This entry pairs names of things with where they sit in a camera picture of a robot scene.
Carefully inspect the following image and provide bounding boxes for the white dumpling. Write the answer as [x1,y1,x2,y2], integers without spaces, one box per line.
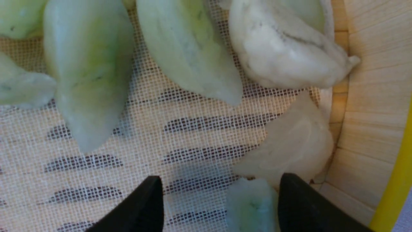
[219,0,361,89]
[232,91,334,190]

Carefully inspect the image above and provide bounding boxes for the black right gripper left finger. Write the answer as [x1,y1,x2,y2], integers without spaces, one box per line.
[86,175,164,232]

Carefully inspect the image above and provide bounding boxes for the pale dumpling at left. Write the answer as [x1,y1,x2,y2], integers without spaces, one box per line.
[0,0,48,40]

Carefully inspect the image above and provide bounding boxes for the green dumpling piece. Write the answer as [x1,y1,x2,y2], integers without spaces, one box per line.
[226,178,280,232]

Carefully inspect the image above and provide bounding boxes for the bamboo steamer basket yellow rim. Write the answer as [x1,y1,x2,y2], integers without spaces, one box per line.
[308,0,411,225]

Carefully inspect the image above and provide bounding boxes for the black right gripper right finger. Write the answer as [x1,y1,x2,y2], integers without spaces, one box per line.
[278,173,372,232]

